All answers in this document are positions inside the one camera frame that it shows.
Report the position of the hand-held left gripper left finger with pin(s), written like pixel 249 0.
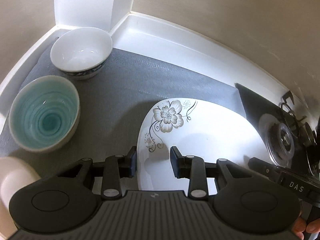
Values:
pixel 133 162

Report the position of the white floral plate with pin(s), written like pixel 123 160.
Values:
pixel 200 135

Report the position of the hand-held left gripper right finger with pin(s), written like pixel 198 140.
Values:
pixel 174 162

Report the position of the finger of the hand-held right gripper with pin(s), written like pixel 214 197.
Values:
pixel 262 166

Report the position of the white bowl with blue band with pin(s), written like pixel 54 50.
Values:
pixel 80 52

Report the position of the grey mat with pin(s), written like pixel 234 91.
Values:
pixel 130 80

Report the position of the person's right hand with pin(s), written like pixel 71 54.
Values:
pixel 309 227

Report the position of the pale pink cup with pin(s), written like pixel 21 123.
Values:
pixel 17 180

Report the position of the black pan support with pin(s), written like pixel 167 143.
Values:
pixel 303 130

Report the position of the stove burner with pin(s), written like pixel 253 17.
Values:
pixel 281 137

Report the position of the teal glazed bowl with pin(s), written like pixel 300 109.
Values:
pixel 45 116

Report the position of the black glass gas stove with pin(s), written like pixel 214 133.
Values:
pixel 255 105

